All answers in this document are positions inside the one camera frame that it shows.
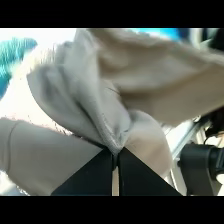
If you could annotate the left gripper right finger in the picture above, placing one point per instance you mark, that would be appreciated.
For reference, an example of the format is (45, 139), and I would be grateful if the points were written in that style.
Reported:
(143, 180)

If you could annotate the beige garment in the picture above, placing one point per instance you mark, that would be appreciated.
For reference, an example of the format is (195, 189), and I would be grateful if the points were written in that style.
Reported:
(110, 93)

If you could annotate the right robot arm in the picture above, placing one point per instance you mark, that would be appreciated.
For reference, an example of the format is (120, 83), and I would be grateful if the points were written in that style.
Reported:
(203, 166)

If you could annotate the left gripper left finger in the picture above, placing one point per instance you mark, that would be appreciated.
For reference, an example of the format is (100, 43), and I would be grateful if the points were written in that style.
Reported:
(91, 178)

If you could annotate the silver frame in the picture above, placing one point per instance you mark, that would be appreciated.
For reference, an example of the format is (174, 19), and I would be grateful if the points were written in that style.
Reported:
(181, 141)

